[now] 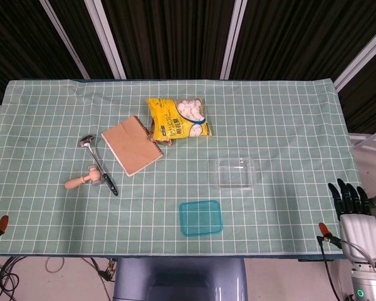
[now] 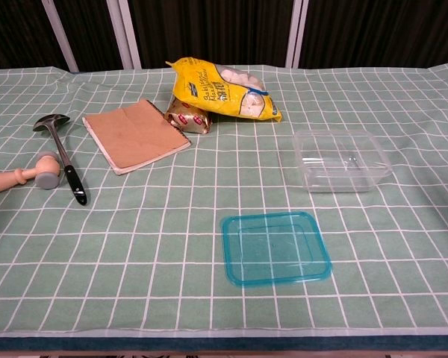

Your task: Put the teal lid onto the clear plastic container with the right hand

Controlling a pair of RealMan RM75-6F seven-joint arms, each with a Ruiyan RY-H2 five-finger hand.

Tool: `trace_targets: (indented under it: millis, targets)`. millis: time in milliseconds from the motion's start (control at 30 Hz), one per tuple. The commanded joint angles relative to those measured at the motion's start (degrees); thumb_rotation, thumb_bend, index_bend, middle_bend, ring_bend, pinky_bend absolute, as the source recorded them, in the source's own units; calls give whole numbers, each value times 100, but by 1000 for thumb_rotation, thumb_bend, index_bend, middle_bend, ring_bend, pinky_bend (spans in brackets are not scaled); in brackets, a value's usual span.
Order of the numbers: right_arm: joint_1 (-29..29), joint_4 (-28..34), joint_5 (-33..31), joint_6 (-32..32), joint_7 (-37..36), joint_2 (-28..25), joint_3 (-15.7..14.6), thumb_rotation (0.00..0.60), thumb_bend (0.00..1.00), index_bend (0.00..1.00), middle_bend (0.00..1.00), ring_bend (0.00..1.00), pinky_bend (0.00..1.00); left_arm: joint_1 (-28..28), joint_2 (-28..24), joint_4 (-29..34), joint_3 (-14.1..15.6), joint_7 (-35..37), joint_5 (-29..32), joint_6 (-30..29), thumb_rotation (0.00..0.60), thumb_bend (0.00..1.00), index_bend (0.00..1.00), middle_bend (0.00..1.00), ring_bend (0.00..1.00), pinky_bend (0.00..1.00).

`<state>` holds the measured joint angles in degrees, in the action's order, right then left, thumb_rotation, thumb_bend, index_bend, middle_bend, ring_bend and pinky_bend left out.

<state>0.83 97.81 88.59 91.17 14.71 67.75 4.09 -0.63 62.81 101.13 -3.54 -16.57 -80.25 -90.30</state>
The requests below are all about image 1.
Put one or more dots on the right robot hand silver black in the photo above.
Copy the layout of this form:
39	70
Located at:
360	232

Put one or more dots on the blue transparent container lid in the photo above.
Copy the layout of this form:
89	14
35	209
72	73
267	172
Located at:
200	218

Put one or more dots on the clear plastic container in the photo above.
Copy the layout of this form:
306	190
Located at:
235	174

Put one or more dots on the green checked tablecloth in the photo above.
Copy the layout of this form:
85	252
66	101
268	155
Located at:
81	219

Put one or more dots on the wooden mallet with grey head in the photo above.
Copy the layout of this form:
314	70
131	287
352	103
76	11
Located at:
78	182

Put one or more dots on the brown spiral notebook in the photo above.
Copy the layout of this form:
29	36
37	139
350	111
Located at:
131	145

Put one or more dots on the blue grey robot torso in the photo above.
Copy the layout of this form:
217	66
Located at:
178	279

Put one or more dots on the yellow marshmallow bag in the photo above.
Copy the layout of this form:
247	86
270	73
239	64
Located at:
166	119

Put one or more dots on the black pleated curtain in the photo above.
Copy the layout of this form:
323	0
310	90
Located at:
175	34

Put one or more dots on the white low frame bar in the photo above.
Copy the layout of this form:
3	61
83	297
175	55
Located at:
368	139

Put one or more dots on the white slanted frame post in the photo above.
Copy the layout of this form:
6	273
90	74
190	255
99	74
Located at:
360	53

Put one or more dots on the slim white frame post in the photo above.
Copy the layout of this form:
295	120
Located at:
64	39

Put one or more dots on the wide white frame post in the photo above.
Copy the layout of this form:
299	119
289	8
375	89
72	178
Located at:
233	39
106	39

